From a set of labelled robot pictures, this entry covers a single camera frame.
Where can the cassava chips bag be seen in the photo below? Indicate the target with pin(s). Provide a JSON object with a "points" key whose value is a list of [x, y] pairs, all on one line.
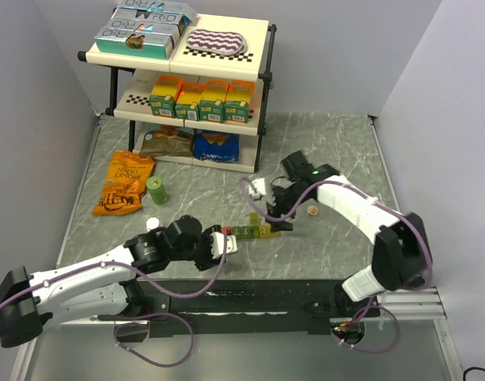
{"points": [[167, 140]]}

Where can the white capped pill bottle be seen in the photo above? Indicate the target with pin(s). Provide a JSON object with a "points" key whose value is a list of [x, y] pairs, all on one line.
{"points": [[153, 223]]}

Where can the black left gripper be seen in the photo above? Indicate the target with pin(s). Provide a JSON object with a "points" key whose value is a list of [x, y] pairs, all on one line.
{"points": [[208, 260]]}

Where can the teal RiO box front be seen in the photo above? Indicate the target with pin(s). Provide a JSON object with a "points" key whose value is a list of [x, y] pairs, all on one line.
{"points": [[134, 43]]}

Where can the green scrub daddy box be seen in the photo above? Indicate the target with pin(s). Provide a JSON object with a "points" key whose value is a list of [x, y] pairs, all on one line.
{"points": [[164, 95], [212, 102], [238, 101], [187, 103]]}

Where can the orange honey dijon chip bag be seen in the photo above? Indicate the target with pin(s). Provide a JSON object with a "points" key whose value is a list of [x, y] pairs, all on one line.
{"points": [[125, 184]]}

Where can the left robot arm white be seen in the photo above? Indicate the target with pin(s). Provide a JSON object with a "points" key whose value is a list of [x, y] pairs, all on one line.
{"points": [[105, 284]]}

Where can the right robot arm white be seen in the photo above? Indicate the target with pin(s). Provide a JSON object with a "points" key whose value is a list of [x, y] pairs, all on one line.
{"points": [[401, 258]]}

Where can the teal rio box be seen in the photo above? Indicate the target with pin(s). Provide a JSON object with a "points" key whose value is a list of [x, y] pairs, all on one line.
{"points": [[174, 29], [143, 10], [134, 43]]}

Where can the beige black shelf rack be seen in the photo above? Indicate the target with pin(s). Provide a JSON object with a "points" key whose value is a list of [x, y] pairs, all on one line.
{"points": [[132, 78]]}

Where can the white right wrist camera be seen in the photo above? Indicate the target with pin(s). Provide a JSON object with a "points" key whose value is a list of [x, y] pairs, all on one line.
{"points": [[257, 189]]}

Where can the teal RiO box middle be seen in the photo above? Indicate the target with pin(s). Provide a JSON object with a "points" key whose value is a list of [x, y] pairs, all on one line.
{"points": [[174, 29]]}

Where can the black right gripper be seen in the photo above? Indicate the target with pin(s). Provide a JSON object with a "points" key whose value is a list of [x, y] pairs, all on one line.
{"points": [[276, 209]]}

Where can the blue Doritos bag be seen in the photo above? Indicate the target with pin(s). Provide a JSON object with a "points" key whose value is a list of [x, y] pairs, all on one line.
{"points": [[216, 146]]}

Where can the green lidded jar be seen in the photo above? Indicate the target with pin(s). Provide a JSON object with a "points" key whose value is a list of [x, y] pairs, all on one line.
{"points": [[156, 189]]}

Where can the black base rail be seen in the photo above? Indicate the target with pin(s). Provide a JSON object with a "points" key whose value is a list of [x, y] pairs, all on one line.
{"points": [[312, 306]]}

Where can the gold bottle cap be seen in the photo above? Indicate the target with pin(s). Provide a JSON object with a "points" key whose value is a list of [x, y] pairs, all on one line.
{"points": [[312, 210]]}

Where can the teal RiO box back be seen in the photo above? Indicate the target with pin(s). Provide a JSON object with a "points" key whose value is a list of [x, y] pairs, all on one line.
{"points": [[143, 10]]}

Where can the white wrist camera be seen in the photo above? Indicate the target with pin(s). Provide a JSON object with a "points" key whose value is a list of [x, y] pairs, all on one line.
{"points": [[257, 189], [223, 242]]}

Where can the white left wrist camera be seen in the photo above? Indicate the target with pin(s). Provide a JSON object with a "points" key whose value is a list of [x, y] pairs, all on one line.
{"points": [[223, 242]]}

